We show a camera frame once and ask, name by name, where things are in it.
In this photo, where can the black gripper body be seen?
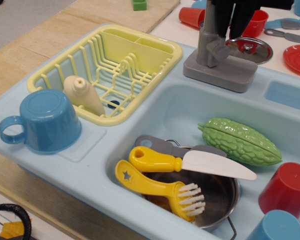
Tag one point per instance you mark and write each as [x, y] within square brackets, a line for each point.
[257, 4]

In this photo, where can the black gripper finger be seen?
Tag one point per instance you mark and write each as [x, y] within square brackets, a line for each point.
[223, 13]
[240, 19]

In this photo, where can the grey toy faucet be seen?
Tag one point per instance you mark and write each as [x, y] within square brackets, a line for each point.
[212, 63]

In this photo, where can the red cup upright on table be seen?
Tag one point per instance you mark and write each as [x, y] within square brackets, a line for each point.
[256, 24]

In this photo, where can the red cup lying down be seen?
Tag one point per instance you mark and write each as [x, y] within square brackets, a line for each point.
[192, 16]

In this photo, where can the blue toy spatula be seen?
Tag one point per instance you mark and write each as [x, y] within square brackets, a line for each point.
[276, 24]

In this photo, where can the steel pot lid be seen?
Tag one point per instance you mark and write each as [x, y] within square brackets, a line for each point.
[251, 49]

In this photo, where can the grey toy spatula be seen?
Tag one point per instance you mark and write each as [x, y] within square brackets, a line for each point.
[290, 24]

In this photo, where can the grey knife on table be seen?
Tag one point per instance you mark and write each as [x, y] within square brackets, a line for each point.
[288, 36]

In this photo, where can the red plate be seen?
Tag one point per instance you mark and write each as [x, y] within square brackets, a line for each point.
[291, 56]

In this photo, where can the green block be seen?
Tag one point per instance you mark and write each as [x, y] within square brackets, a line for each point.
[139, 5]

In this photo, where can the yellow dish rack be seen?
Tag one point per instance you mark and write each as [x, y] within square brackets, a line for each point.
[123, 66]

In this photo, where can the green bitter gourd toy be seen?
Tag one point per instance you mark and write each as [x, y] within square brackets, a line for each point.
[240, 142]

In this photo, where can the grey toy utensil in sink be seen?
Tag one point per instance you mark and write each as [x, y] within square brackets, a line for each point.
[172, 147]

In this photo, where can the light blue toy sink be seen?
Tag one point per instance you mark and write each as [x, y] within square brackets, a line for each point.
[173, 110]

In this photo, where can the cream squeeze bottle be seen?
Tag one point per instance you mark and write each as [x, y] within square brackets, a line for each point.
[82, 93]

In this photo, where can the steel pot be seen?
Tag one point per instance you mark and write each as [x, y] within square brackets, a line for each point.
[221, 196]

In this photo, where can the red cup in sink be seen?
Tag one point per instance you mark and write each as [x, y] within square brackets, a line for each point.
[282, 191]

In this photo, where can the yellow scrub brush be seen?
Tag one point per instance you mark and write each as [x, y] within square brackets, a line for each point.
[185, 200]

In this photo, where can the blue cup bottom right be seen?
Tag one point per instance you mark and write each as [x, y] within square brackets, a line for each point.
[276, 225]

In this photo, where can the yellow cloth piece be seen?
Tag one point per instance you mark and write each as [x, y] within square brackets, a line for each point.
[17, 230]

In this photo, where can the yellow handled white knife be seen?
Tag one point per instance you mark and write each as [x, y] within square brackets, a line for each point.
[147, 160]

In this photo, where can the blue cup with handle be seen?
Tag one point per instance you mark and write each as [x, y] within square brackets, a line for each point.
[47, 123]

